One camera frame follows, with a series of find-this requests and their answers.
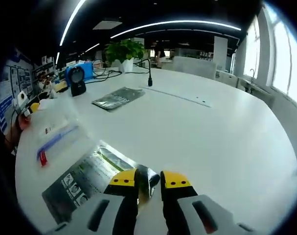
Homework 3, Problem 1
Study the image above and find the silver foil snack packet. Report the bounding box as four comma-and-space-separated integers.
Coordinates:
91, 87, 146, 113

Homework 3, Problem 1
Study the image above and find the straight ceiling light strip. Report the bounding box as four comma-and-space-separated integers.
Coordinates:
110, 20, 242, 39

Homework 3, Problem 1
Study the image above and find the ceiling air conditioner panel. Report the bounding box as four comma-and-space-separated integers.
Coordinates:
92, 21, 123, 30

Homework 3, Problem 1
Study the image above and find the person's left hand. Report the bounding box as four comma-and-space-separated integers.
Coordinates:
17, 114, 33, 130

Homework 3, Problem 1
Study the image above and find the white low cabinet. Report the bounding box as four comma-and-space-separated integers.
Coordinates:
215, 70, 238, 86

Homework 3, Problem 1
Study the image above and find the wall shelf with boxes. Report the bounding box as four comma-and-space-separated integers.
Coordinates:
32, 56, 56, 74

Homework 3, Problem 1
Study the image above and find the person's dark clothing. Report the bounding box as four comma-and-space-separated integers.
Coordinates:
0, 132, 19, 221

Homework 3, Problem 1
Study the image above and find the steel sink with faucet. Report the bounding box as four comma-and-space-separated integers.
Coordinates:
237, 69, 276, 98

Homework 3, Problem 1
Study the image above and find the white partition screen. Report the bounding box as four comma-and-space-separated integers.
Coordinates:
174, 56, 217, 79

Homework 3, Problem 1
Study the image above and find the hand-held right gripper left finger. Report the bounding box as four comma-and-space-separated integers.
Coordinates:
52, 168, 140, 235

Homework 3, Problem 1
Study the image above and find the potted green plant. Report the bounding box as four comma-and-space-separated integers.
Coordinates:
105, 39, 148, 73

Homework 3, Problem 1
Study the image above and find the long curved ceiling light strip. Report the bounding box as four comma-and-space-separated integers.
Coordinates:
59, 0, 88, 46

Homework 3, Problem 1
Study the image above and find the blue plastic bin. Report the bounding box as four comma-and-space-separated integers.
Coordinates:
66, 61, 94, 83

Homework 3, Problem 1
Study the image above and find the black gooseneck cable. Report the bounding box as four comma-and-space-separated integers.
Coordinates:
133, 58, 154, 87

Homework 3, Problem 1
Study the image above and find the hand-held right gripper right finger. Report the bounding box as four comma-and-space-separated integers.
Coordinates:
160, 170, 255, 235

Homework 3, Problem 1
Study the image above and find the distant display shelf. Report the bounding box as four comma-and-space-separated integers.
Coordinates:
197, 50, 214, 61

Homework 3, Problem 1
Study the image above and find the blue white wall poster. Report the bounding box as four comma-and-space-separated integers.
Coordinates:
0, 48, 34, 133

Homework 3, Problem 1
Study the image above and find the black barcode scanner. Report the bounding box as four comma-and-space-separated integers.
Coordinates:
69, 67, 87, 97

